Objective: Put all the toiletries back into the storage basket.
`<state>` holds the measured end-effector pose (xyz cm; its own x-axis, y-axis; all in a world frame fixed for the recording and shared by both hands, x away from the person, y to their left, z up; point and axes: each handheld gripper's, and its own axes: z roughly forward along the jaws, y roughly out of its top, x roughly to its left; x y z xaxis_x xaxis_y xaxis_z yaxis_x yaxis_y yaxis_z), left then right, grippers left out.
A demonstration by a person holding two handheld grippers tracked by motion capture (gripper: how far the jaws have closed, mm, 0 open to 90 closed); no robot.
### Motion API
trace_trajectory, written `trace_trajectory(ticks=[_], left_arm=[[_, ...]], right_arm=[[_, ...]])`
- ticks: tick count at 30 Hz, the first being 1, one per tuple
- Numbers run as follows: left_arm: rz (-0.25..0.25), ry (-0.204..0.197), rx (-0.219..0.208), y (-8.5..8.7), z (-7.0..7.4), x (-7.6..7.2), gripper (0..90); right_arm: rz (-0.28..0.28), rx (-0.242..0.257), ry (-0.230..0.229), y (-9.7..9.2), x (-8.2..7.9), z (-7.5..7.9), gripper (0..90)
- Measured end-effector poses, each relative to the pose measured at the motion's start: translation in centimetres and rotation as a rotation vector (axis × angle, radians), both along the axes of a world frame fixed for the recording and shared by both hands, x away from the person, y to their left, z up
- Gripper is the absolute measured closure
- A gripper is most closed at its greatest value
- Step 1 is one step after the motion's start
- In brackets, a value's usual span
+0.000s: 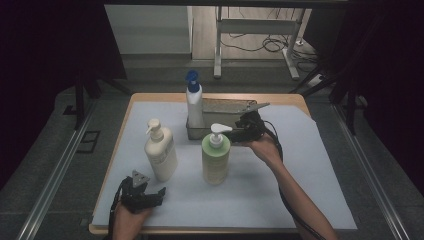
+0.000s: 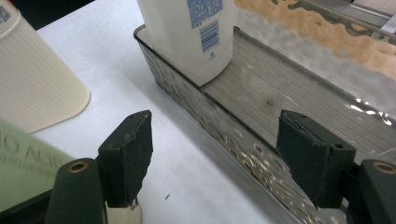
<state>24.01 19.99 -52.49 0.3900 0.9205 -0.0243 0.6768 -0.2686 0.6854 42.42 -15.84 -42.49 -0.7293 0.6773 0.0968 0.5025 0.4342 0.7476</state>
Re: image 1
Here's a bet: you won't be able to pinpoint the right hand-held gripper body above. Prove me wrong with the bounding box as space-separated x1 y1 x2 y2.
235 102 271 144

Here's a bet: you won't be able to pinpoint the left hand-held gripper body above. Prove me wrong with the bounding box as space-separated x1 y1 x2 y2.
119 169 158 214

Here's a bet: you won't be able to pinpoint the grey mesh basket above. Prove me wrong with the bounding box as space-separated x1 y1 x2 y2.
185 98 259 141

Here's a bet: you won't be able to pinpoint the green pump bottle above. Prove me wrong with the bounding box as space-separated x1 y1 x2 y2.
201 123 234 186

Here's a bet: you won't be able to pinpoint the cream pump bottle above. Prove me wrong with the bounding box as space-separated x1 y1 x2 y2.
143 118 179 183

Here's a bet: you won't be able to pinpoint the white bottle with blue pump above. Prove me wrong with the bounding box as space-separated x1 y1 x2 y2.
184 69 205 130

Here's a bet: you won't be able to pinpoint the person's right hand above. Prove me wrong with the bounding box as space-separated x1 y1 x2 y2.
244 133 284 169

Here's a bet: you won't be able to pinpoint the person's left hand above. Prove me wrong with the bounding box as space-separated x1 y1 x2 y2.
111 202 152 234

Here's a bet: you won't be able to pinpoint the white power strip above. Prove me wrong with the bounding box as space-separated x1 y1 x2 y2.
309 74 326 87

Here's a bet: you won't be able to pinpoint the black tripod stand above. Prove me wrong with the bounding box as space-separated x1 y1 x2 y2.
73 66 132 131
289 66 363 136

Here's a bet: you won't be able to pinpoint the white cabinet panel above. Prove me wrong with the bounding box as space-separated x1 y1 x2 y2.
104 4 194 55

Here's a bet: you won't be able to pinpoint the dark curtain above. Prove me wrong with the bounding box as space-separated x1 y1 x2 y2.
0 0 128 192
303 0 424 196

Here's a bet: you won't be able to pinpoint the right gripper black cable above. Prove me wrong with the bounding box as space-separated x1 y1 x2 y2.
263 119 329 240

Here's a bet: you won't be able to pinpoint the aluminium floor rail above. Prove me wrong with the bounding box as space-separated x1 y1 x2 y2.
16 99 98 240
331 103 412 240

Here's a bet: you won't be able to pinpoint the black floor cables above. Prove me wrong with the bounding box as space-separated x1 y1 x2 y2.
219 8 319 73

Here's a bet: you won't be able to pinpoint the white desk frame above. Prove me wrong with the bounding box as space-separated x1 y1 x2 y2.
213 6 306 81

